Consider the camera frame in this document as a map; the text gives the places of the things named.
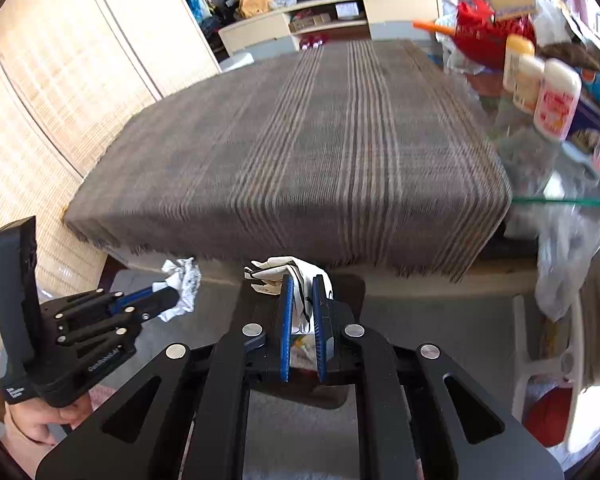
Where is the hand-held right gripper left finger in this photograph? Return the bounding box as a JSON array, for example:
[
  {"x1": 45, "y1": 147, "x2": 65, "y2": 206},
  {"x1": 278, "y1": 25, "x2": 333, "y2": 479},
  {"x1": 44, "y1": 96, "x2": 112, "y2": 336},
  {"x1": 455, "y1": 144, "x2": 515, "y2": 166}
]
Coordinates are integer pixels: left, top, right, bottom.
[{"x1": 35, "y1": 275, "x2": 296, "y2": 480}]

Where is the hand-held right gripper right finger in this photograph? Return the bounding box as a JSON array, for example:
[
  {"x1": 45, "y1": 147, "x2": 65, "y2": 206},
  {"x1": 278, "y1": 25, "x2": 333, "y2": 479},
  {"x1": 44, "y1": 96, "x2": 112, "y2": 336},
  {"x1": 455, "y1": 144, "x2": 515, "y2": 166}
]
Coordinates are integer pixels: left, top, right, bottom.
[{"x1": 312, "y1": 275, "x2": 566, "y2": 480}]

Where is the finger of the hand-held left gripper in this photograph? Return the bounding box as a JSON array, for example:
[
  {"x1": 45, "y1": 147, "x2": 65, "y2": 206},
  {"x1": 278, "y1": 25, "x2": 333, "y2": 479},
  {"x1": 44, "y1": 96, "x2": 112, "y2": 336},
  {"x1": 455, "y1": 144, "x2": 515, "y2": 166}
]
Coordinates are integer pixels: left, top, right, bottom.
[
  {"x1": 55, "y1": 307, "x2": 176, "y2": 353},
  {"x1": 40, "y1": 285, "x2": 178, "y2": 323}
]

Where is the grey trash bin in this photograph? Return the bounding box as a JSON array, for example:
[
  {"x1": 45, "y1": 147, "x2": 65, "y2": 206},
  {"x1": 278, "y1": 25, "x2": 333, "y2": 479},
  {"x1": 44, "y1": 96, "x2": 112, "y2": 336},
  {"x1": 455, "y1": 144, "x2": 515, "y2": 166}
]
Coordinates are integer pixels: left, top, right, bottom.
[{"x1": 235, "y1": 272, "x2": 366, "y2": 408}]

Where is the white paper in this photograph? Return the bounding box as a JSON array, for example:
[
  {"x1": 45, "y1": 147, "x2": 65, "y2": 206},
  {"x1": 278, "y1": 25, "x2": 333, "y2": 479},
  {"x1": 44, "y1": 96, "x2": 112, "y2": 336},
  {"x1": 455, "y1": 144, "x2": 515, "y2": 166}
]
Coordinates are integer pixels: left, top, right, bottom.
[{"x1": 243, "y1": 256, "x2": 333, "y2": 356}]

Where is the silver wrapper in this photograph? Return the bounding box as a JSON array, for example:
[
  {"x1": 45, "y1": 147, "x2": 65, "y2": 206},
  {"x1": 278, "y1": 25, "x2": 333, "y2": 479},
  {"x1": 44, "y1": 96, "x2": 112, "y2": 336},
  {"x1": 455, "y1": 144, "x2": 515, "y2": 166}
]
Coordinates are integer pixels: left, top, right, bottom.
[{"x1": 152, "y1": 257, "x2": 202, "y2": 322}]

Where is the person's left hand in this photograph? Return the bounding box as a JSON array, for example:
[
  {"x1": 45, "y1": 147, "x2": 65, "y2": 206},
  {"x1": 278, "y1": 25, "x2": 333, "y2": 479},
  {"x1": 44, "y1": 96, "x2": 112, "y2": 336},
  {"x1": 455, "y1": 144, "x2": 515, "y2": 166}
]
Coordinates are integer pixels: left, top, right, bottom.
[{"x1": 2, "y1": 394, "x2": 95, "y2": 447}]

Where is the grey shaggy rug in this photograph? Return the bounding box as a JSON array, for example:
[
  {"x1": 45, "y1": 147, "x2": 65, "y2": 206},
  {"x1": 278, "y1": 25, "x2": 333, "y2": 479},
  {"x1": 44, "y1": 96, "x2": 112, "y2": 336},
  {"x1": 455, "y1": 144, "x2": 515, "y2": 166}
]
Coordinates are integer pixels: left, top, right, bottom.
[{"x1": 100, "y1": 260, "x2": 531, "y2": 480}]

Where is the grey plaid fringed cloth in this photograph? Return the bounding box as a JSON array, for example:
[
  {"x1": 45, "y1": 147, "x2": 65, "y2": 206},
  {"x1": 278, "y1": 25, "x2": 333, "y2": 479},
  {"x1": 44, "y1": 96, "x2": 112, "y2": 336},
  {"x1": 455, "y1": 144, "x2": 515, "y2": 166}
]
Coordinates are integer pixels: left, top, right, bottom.
[{"x1": 62, "y1": 39, "x2": 513, "y2": 283}]

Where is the white plastic stool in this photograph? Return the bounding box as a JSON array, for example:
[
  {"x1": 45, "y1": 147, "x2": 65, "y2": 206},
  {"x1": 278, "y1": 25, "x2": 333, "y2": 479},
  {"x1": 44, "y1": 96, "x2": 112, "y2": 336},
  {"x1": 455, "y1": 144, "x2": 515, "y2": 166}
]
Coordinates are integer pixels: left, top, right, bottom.
[{"x1": 511, "y1": 260, "x2": 600, "y2": 453}]

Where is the red ball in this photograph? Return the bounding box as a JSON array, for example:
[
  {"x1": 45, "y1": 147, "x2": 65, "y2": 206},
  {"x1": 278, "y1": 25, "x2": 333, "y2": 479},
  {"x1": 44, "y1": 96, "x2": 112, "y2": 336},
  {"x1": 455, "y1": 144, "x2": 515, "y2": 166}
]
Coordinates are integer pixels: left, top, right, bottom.
[{"x1": 527, "y1": 387, "x2": 576, "y2": 446}]

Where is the clear plastic bag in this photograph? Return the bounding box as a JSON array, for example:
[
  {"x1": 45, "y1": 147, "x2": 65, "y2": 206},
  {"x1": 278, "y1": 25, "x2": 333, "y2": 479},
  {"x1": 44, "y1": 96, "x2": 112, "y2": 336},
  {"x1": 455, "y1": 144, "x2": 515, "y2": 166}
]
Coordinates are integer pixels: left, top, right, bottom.
[{"x1": 535, "y1": 210, "x2": 600, "y2": 321}]

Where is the cream television cabinet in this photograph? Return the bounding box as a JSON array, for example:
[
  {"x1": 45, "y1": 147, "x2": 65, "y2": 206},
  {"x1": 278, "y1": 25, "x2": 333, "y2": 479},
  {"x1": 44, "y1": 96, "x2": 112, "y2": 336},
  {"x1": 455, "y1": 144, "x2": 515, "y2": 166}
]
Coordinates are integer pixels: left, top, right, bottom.
[{"x1": 219, "y1": 0, "x2": 443, "y2": 56}]

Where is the cream bottle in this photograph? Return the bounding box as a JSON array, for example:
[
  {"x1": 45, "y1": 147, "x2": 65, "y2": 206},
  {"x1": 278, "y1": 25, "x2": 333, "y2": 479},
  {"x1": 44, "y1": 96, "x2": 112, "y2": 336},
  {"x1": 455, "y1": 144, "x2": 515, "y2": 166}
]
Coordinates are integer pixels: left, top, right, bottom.
[{"x1": 512, "y1": 55, "x2": 546, "y2": 116}]

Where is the orange stick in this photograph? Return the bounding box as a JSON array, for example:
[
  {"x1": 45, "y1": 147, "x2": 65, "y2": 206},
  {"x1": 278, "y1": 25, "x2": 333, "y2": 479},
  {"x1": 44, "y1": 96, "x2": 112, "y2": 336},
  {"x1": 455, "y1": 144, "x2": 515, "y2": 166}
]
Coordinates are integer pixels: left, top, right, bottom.
[{"x1": 412, "y1": 19, "x2": 456, "y2": 36}]

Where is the pink white bottle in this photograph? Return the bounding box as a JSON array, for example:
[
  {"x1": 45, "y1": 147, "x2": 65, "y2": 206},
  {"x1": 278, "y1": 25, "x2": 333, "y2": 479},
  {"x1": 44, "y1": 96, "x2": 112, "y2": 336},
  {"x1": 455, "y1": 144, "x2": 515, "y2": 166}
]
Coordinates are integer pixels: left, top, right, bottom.
[{"x1": 532, "y1": 58, "x2": 582, "y2": 142}]

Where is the red bag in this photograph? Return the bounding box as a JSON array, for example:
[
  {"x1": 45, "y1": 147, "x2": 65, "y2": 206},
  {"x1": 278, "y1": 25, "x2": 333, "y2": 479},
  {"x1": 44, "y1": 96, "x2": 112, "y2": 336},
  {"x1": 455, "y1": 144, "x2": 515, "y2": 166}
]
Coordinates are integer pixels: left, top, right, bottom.
[{"x1": 452, "y1": 0, "x2": 537, "y2": 68}]

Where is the yellow cap bottle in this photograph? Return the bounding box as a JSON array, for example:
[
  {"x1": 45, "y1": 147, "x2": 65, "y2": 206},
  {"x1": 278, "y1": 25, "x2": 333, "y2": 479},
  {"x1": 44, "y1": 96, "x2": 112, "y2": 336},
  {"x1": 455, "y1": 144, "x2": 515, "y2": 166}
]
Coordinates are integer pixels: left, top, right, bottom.
[{"x1": 502, "y1": 35, "x2": 536, "y2": 93}]

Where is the blue box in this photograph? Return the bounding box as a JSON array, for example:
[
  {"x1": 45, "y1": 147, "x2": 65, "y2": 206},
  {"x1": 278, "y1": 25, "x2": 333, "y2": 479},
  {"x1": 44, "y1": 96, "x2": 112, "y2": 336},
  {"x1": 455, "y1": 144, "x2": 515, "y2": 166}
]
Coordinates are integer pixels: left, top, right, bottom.
[{"x1": 562, "y1": 67, "x2": 600, "y2": 161}]

